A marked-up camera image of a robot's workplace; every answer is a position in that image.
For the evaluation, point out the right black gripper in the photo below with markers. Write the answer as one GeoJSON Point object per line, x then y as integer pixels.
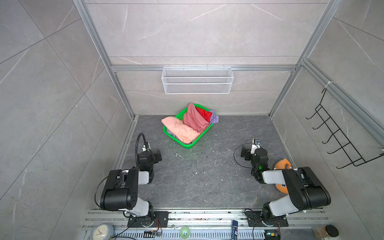
{"type": "Point", "coordinates": [245, 151]}

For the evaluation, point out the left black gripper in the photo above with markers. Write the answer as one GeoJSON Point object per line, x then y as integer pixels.
{"type": "Point", "coordinates": [156, 156]}

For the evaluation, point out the peach pink printed t-shirt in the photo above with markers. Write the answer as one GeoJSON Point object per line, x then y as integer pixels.
{"type": "Point", "coordinates": [179, 130]}

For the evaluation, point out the green plastic laundry basket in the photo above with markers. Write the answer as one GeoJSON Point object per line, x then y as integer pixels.
{"type": "Point", "coordinates": [180, 117]}

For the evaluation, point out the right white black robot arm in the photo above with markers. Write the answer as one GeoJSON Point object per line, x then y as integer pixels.
{"type": "Point", "coordinates": [305, 190]}

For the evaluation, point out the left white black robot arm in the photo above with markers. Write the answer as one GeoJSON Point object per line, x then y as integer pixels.
{"type": "Point", "coordinates": [120, 192]}

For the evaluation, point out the orange shark plush toy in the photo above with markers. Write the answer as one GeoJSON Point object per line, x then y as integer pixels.
{"type": "Point", "coordinates": [282, 165]}

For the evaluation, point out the lavender purple t-shirt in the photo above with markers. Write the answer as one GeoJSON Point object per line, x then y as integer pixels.
{"type": "Point", "coordinates": [214, 118]}

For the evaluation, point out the dusty rose t-shirt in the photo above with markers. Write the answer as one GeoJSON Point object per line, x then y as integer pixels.
{"type": "Point", "coordinates": [194, 119]}

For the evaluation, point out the red t-shirt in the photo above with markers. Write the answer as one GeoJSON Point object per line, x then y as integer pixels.
{"type": "Point", "coordinates": [205, 114]}

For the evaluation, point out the blue spray can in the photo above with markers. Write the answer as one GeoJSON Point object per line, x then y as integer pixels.
{"type": "Point", "coordinates": [234, 230]}

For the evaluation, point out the small black circuit board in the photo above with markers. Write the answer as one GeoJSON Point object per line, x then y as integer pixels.
{"type": "Point", "coordinates": [152, 234]}

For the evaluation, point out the small green circuit board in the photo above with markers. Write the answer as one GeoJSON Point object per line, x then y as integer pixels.
{"type": "Point", "coordinates": [272, 235]}

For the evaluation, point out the green tape roll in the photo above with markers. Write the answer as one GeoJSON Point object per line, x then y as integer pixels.
{"type": "Point", "coordinates": [185, 232]}

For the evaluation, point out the white analog clock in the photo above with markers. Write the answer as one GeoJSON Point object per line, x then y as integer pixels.
{"type": "Point", "coordinates": [103, 232]}

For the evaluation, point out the brown jar black lid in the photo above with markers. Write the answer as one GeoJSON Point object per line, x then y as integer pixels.
{"type": "Point", "coordinates": [328, 231]}

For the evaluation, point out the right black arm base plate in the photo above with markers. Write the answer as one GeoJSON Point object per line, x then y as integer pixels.
{"type": "Point", "coordinates": [256, 219]}

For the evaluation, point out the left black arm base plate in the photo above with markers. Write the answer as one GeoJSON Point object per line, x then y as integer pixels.
{"type": "Point", "coordinates": [152, 220]}

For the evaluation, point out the aluminium mounting rail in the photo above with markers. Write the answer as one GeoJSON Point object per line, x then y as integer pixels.
{"type": "Point", "coordinates": [204, 224]}

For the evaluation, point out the white wire mesh wall basket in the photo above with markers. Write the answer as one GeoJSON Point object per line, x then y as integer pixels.
{"type": "Point", "coordinates": [197, 80]}

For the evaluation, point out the black wire hook rack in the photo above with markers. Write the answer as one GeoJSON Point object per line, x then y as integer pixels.
{"type": "Point", "coordinates": [344, 144]}

